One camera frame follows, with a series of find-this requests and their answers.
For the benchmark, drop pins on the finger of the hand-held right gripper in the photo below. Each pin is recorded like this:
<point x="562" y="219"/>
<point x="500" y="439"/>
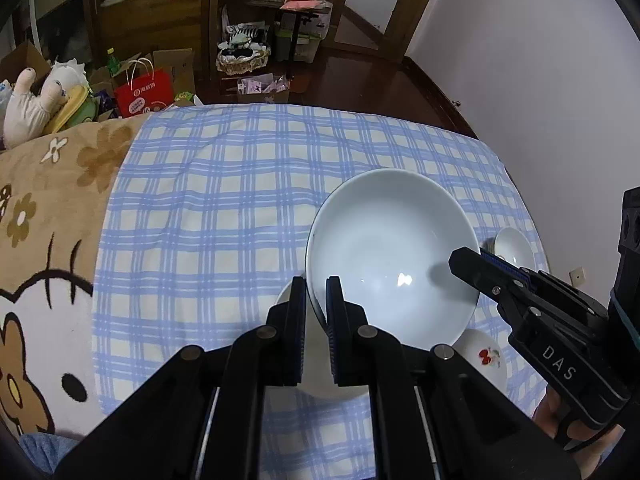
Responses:
<point x="475" y="267"/>

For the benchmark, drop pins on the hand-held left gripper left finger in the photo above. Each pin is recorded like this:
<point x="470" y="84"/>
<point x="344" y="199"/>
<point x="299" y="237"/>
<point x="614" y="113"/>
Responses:
<point x="299" y="340"/>

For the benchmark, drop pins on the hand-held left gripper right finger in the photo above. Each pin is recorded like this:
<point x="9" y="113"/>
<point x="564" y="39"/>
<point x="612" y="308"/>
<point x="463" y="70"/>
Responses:
<point x="334" y="340"/>

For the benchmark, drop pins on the large white cherry plate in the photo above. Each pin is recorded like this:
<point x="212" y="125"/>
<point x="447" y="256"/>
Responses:
<point x="467" y="350"/>

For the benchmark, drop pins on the large white bowl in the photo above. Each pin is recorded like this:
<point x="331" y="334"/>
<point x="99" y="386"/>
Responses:
<point x="390" y="240"/>

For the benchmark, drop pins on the person's right hand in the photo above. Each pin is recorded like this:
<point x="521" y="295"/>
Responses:
<point x="552" y="415"/>

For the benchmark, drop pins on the small white bowl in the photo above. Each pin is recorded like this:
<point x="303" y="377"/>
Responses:
<point x="511" y="245"/>

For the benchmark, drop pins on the blue checkered cloth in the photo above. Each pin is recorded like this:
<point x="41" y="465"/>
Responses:
<point x="225" y="200"/>

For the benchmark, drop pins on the blue fleece clothing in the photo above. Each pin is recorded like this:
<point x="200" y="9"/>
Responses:
<point x="47" y="455"/>

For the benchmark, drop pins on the wooden door with mirror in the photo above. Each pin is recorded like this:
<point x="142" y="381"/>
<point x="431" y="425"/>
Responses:
<point x="380" y="5"/>

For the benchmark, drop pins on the brown cartoon print blanket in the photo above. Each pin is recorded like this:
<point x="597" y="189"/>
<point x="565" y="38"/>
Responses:
<point x="45" y="220"/>

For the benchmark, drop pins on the plastic storage box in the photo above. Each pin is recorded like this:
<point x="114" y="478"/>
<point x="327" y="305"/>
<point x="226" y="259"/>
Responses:
<point x="300" y="47"/>

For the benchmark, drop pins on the woven basket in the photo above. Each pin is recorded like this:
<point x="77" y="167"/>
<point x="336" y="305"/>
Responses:
<point x="245" y="62"/>

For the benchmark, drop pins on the white bag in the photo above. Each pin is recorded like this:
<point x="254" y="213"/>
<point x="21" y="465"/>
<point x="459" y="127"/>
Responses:
<point x="317" y="22"/>

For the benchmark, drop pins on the red paper shopping bag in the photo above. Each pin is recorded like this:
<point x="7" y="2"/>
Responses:
<point x="145" y="92"/>

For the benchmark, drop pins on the brown cardboard box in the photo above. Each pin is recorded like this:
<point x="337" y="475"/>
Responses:
<point x="180" y="72"/>

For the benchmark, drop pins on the small side table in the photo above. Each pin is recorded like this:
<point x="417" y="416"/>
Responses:
<point x="295" y="25"/>

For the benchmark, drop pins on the pink packet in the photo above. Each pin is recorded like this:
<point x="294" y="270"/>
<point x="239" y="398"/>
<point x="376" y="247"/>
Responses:
<point x="302" y="0"/>

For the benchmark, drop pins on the yellow green plush toy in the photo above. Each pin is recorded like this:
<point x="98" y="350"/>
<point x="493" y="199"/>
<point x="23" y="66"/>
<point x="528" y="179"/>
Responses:
<point x="75" y="110"/>

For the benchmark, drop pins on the green bottle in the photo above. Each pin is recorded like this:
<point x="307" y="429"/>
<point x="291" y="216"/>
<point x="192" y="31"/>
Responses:
<point x="113" y="60"/>

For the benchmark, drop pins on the white fluffy plush toy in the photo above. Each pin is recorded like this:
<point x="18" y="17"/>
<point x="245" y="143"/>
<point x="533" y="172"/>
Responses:
<point x="67" y="77"/>

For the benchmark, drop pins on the pink and white plush toy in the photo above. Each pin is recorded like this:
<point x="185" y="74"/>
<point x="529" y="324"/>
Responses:
<point x="27" y="110"/>

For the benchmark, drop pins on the wooden wardrobe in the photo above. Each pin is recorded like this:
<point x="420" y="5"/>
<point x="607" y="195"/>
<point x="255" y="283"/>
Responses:
<point x="150" y="10"/>

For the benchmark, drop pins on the open cardboard box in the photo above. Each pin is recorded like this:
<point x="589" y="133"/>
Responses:
<point x="22" y="60"/>

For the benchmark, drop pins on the wall outlet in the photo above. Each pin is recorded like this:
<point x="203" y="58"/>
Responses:
<point x="578" y="275"/>

